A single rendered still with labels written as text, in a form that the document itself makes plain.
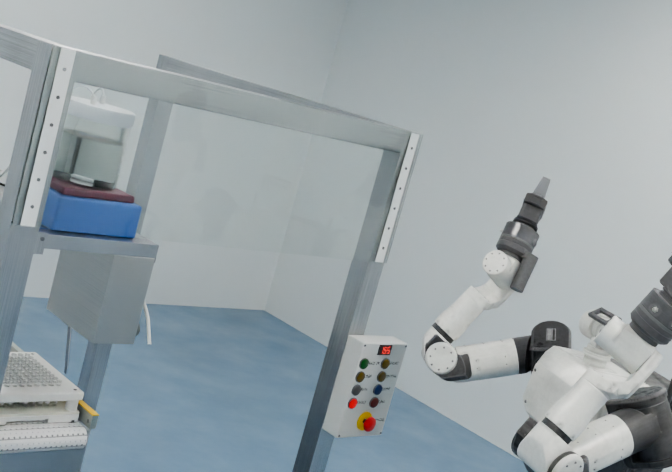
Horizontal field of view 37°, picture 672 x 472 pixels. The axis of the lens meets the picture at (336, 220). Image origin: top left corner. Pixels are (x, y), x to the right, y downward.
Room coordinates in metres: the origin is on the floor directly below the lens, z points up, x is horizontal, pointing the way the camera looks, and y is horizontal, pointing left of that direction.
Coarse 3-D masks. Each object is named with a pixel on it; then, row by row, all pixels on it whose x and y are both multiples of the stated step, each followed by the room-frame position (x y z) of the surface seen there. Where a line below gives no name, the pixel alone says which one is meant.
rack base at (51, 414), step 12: (0, 408) 2.04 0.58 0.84; (12, 408) 2.06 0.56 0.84; (24, 408) 2.08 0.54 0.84; (36, 408) 2.10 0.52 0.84; (48, 408) 2.11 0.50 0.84; (60, 408) 2.13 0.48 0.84; (0, 420) 2.01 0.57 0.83; (12, 420) 2.05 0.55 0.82; (24, 420) 2.07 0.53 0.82; (36, 420) 2.09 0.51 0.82; (48, 420) 2.09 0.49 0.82; (60, 420) 2.11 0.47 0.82
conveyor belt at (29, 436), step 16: (0, 432) 1.99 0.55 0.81; (16, 432) 2.01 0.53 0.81; (32, 432) 2.03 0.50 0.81; (48, 432) 2.06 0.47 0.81; (64, 432) 2.08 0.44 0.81; (80, 432) 2.11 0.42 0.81; (0, 448) 1.97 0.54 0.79; (16, 448) 2.00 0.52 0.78; (32, 448) 2.02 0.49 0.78; (48, 448) 2.05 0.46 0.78; (64, 448) 2.08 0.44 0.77; (80, 448) 2.12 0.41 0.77
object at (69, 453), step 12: (0, 456) 2.00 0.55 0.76; (12, 456) 2.02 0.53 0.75; (24, 456) 2.04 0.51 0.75; (36, 456) 2.06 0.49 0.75; (48, 456) 2.08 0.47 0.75; (60, 456) 2.10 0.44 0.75; (72, 456) 2.12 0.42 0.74; (0, 468) 2.01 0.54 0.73; (12, 468) 2.03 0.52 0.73; (24, 468) 2.05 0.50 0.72; (36, 468) 2.07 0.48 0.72; (48, 468) 2.09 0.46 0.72; (60, 468) 2.11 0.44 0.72; (72, 468) 2.13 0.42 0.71
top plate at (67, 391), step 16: (16, 352) 2.28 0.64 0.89; (32, 352) 2.30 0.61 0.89; (48, 368) 2.23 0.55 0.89; (32, 384) 2.11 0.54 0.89; (64, 384) 2.16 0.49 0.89; (0, 400) 2.01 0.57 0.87; (16, 400) 2.03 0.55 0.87; (32, 400) 2.06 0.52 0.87; (48, 400) 2.08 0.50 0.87; (64, 400) 2.11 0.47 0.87
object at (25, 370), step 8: (8, 360) 2.19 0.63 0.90; (16, 360) 2.21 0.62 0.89; (24, 360) 2.23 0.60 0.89; (8, 368) 2.14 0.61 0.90; (16, 368) 2.15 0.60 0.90; (24, 368) 2.16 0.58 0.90; (32, 368) 2.17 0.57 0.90; (8, 376) 2.09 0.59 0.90; (16, 376) 2.10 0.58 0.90; (24, 376) 2.12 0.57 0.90; (32, 376) 2.13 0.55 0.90; (40, 376) 2.16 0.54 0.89
